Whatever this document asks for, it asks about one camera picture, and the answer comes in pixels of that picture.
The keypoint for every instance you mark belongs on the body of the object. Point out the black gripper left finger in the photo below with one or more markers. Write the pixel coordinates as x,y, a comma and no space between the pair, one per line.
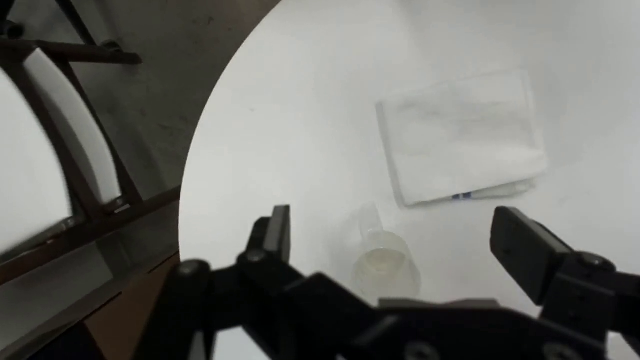
266,287

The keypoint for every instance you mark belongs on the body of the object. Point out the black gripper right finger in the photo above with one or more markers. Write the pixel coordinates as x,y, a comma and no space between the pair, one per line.
533,256

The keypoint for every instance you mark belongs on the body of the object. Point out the clear plastic jar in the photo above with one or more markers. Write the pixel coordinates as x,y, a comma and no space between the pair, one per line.
386,266

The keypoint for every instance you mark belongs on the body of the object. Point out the white folded cloth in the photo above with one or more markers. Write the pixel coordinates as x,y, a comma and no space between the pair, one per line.
460,140

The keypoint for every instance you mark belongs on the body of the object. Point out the white curved panel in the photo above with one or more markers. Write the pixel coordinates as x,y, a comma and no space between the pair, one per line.
26,172

